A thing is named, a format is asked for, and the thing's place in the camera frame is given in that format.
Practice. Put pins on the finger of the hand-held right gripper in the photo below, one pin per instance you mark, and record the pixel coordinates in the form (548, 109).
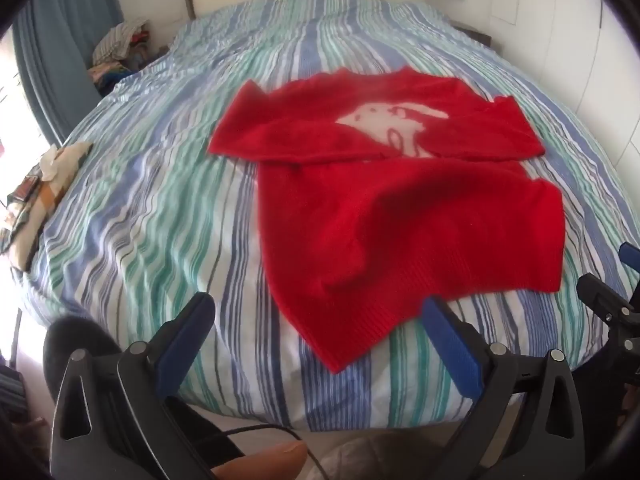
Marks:
(630, 256)
(612, 302)

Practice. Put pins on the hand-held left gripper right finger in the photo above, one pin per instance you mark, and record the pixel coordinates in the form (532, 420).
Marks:
(450, 345)

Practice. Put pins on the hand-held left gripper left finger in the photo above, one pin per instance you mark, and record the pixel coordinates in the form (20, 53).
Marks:
(182, 345)

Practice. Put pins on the red knit sweater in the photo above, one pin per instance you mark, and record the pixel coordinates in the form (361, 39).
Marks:
(400, 210)

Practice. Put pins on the pile of clothes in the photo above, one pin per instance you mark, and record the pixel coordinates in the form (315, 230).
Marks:
(120, 45)

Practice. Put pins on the person's left hand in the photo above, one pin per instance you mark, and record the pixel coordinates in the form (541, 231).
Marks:
(270, 460)

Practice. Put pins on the striped bedspread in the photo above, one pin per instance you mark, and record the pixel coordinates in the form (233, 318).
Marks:
(150, 210)

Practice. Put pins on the white wardrobe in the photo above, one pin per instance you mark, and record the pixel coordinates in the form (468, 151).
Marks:
(575, 35)

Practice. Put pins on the blue curtain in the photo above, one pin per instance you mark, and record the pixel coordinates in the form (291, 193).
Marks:
(60, 35)

